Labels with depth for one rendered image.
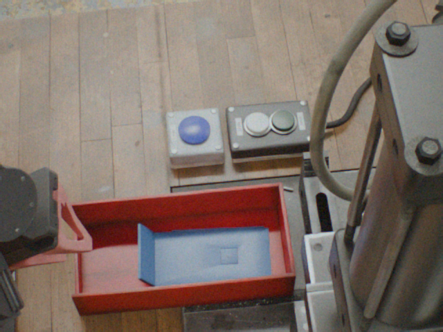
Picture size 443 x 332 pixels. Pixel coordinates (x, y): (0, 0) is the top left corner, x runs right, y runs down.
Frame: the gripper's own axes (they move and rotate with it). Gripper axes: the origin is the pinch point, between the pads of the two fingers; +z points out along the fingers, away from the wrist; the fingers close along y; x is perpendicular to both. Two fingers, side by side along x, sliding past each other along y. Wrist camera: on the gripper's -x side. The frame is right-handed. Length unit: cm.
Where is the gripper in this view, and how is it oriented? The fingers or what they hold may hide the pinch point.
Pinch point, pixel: (72, 247)
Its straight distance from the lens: 85.5
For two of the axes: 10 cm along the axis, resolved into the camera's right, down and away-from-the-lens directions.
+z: 5.2, 3.7, 7.7
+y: 8.5, -3.3, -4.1
